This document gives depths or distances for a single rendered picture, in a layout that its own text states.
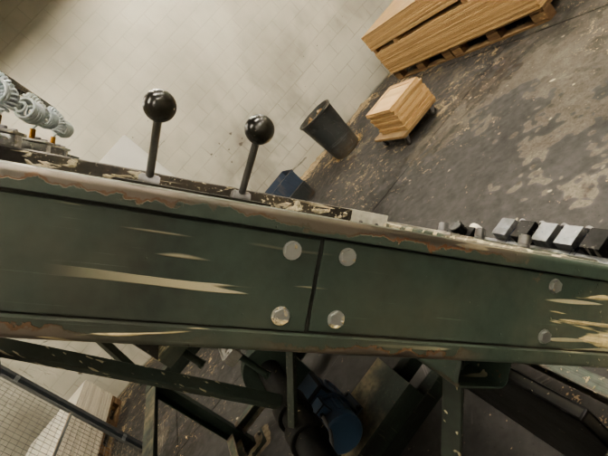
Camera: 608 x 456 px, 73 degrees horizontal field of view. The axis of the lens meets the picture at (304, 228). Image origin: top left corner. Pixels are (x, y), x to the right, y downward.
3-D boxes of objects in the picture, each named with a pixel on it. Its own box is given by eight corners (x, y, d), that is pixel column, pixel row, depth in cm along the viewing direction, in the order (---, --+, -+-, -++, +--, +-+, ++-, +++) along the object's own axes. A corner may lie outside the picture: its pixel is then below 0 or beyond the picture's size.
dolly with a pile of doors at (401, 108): (444, 105, 397) (418, 74, 384) (412, 146, 391) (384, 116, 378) (410, 114, 454) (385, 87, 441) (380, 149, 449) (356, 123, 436)
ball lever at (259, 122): (252, 214, 57) (280, 125, 50) (225, 210, 55) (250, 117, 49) (250, 200, 60) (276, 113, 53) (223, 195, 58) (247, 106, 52)
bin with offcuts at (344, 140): (368, 133, 521) (333, 95, 500) (343, 163, 516) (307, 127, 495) (351, 136, 569) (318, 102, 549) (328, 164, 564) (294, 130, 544)
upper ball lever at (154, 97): (161, 200, 53) (178, 99, 46) (129, 194, 51) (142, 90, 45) (164, 185, 56) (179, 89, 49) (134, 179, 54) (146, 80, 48)
